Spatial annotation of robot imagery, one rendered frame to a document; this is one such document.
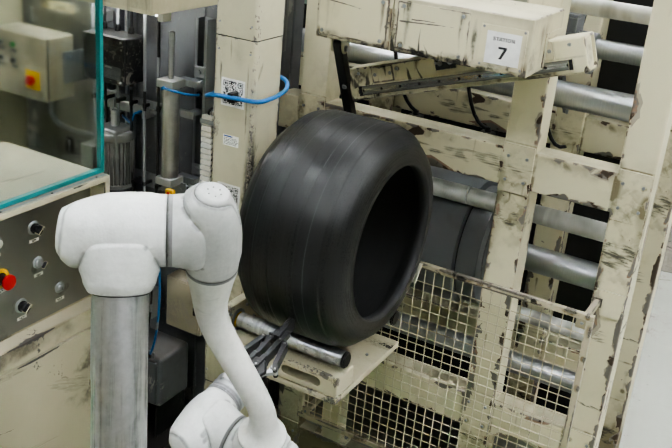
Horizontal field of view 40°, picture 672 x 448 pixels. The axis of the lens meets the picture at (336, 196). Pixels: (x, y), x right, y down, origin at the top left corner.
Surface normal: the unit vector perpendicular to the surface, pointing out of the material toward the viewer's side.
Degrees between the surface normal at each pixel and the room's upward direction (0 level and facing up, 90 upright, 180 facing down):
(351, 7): 90
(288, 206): 62
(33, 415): 90
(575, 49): 90
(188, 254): 109
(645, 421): 0
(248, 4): 90
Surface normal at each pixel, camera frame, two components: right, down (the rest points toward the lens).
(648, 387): 0.08, -0.93
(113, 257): 0.14, 0.15
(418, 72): -0.50, 0.28
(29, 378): 0.86, 0.26
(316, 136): -0.11, -0.75
